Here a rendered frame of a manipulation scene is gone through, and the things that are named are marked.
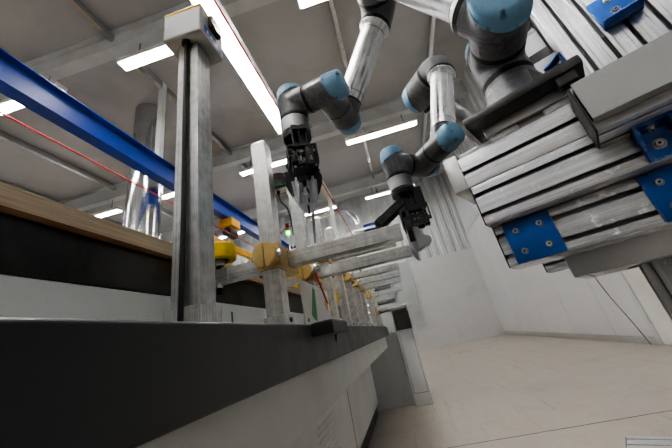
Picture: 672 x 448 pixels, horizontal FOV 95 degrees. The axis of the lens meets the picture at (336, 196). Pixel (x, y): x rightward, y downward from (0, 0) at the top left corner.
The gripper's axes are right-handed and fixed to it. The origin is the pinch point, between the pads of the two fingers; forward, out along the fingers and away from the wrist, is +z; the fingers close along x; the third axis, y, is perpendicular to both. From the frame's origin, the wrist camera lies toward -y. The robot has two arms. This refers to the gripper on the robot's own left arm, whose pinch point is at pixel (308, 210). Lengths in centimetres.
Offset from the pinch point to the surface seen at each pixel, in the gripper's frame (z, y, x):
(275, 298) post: 19.2, 4.2, -9.5
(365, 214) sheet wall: -334, -862, 291
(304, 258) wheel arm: 11.8, 2.1, -2.8
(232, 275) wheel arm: 11.6, -3.5, -18.2
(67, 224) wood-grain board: 7.2, 21.8, -36.0
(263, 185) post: -5.5, 4.2, -9.6
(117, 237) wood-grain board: 6.9, 14.2, -33.2
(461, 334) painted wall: 74, -802, 453
